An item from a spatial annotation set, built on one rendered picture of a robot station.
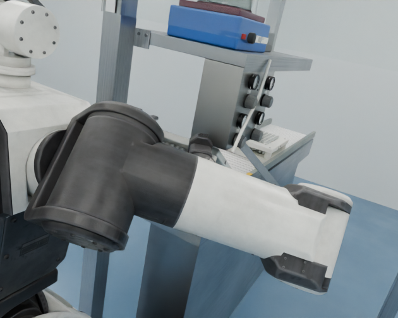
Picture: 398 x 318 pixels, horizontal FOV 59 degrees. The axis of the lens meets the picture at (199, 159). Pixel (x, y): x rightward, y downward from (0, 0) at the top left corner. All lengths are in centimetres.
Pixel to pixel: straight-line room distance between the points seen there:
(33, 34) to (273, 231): 38
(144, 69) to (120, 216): 454
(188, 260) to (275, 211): 84
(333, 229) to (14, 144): 39
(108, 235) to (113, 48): 66
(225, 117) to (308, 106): 329
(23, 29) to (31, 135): 14
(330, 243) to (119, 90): 68
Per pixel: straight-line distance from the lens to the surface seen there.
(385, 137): 411
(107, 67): 97
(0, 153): 45
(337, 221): 48
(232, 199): 39
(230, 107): 83
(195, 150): 79
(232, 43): 86
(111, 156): 38
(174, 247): 123
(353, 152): 414
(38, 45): 53
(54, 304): 85
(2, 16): 53
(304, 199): 43
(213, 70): 85
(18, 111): 46
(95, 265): 120
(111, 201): 37
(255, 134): 98
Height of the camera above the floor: 142
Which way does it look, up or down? 20 degrees down
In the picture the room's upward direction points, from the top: 11 degrees clockwise
